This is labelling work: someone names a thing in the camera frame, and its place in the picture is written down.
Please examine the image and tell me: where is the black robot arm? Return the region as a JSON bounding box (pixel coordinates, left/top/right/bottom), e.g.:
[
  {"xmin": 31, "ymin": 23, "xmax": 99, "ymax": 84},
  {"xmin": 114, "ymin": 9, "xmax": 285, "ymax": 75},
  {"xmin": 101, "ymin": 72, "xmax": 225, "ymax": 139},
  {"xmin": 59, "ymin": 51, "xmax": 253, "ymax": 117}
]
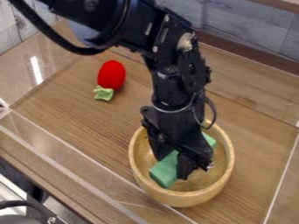
[{"xmin": 8, "ymin": 0, "xmax": 214, "ymax": 179}]

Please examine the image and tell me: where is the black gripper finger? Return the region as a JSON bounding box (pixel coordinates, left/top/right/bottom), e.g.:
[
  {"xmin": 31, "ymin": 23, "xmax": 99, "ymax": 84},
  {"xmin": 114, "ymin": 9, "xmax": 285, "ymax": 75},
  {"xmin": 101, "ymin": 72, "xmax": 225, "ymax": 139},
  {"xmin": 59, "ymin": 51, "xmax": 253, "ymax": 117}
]
[
  {"xmin": 177, "ymin": 153, "xmax": 202, "ymax": 180},
  {"xmin": 147, "ymin": 127, "xmax": 175, "ymax": 161}
]

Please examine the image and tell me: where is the green rectangular block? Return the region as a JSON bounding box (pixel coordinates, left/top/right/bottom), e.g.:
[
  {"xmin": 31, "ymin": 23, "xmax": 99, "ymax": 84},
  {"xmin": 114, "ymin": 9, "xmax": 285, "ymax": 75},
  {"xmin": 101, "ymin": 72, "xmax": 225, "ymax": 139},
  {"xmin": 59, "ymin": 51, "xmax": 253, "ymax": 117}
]
[{"xmin": 150, "ymin": 132, "xmax": 218, "ymax": 189}]

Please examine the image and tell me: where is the brown wooden bowl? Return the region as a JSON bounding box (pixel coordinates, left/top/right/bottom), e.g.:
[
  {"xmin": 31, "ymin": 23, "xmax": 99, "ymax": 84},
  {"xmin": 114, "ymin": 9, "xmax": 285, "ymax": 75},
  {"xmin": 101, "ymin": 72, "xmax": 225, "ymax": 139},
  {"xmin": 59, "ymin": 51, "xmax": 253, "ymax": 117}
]
[{"xmin": 129, "ymin": 124, "xmax": 235, "ymax": 207}]

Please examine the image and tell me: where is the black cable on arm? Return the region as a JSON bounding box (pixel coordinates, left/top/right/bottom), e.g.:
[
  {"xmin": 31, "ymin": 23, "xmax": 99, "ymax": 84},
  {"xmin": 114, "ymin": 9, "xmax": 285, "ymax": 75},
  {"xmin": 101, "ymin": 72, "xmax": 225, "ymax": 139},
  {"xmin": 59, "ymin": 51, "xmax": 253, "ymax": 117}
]
[{"xmin": 191, "ymin": 93, "xmax": 218, "ymax": 130}]

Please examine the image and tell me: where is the red plush strawberry toy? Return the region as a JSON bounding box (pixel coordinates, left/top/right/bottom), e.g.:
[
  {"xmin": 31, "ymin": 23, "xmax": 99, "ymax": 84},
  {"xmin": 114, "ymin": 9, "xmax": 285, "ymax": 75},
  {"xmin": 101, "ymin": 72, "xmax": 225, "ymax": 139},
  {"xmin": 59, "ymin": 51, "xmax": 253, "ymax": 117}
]
[{"xmin": 94, "ymin": 60, "xmax": 127, "ymax": 101}]

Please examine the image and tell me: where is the black stand base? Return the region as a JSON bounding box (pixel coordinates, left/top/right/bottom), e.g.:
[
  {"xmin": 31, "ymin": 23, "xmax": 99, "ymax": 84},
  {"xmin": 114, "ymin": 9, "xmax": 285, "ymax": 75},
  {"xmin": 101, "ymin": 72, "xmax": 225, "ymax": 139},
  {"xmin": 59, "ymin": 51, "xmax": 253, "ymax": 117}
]
[{"xmin": 0, "ymin": 196, "xmax": 63, "ymax": 224}]

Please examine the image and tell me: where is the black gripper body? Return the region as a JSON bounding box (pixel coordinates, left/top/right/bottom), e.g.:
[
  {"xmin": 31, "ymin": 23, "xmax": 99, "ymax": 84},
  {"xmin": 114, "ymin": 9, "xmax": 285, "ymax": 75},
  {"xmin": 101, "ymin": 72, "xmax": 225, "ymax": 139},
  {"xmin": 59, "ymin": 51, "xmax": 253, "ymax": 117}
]
[{"xmin": 139, "ymin": 103, "xmax": 215, "ymax": 173}]

